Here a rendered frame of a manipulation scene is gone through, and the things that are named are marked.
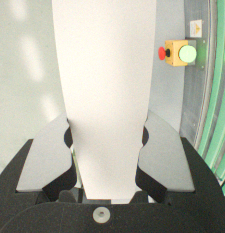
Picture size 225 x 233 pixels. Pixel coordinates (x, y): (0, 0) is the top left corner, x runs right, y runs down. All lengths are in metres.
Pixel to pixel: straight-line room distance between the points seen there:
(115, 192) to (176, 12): 0.48
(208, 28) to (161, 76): 0.21
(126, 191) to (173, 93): 0.42
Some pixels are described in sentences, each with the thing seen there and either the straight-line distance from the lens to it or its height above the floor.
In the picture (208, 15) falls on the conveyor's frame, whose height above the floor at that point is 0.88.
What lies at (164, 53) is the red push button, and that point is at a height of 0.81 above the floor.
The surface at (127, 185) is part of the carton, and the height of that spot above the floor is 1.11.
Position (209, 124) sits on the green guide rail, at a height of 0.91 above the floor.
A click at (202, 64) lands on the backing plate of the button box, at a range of 0.42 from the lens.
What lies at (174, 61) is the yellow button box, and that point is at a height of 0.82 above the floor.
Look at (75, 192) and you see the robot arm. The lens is 0.47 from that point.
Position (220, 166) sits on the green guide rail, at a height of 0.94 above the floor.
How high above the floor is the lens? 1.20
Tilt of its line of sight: 60 degrees down
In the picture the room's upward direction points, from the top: 179 degrees clockwise
